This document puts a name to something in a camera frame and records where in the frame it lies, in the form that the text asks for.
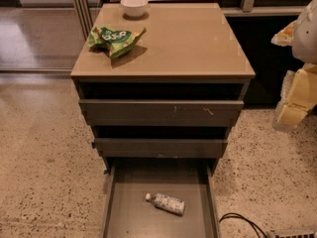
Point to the green crumpled snack bag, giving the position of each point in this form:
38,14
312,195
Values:
116,42

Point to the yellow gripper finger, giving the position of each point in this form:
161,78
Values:
284,37
298,96

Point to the clear plastic water bottle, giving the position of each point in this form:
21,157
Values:
167,203

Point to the grey middle drawer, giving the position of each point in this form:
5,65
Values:
161,148

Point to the grey drawer cabinet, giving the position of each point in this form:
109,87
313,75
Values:
188,52

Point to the grey top drawer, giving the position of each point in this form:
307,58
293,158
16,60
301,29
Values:
202,113

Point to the white ceramic bowl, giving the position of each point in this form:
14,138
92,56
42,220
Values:
134,8

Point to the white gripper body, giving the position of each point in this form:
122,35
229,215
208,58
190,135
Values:
305,39

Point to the grey open bottom drawer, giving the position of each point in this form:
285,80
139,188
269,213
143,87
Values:
128,215

